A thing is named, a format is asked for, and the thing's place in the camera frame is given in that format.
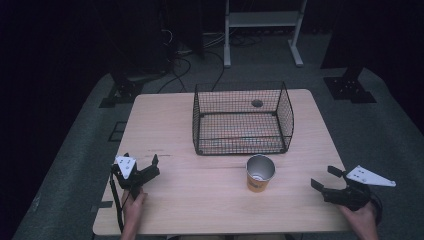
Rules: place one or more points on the person's right hand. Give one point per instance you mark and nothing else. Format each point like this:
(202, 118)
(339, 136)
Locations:
(365, 221)

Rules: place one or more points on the black stand base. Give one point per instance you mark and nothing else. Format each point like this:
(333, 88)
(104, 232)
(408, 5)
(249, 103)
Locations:
(121, 91)
(348, 88)

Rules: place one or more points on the white metal desk frame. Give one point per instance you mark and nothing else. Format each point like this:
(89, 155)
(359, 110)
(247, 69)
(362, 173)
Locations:
(263, 19)

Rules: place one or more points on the metal cup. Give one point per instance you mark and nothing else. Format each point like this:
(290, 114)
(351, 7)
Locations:
(257, 182)

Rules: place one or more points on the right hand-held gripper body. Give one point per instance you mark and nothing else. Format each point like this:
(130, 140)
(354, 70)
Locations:
(350, 196)

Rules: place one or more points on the person's left hand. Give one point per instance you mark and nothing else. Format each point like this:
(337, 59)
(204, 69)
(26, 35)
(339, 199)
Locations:
(131, 211)

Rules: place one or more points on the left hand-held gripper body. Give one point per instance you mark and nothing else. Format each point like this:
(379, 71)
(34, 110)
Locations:
(126, 166)

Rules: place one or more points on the dark round table grommet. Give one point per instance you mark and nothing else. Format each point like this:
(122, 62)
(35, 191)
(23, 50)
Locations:
(257, 103)

